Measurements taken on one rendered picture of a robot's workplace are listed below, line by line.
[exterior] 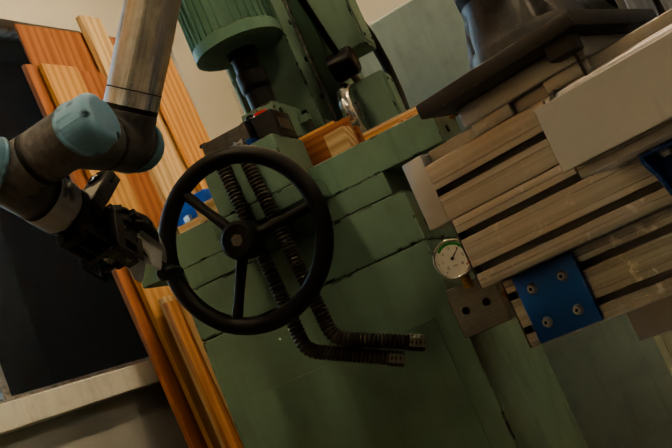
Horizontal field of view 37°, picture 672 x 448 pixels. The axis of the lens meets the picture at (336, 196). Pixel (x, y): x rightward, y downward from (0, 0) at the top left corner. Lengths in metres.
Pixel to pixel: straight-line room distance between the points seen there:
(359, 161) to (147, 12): 0.48
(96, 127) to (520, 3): 0.52
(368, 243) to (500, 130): 0.53
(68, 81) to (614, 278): 2.68
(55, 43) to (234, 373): 2.23
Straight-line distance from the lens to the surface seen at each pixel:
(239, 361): 1.76
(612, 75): 0.98
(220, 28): 1.88
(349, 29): 2.06
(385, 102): 2.00
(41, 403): 3.01
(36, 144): 1.29
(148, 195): 3.65
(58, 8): 4.04
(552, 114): 1.01
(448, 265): 1.57
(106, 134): 1.26
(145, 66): 1.37
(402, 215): 1.65
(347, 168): 1.68
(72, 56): 3.83
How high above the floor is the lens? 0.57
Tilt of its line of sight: 9 degrees up
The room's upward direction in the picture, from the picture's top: 23 degrees counter-clockwise
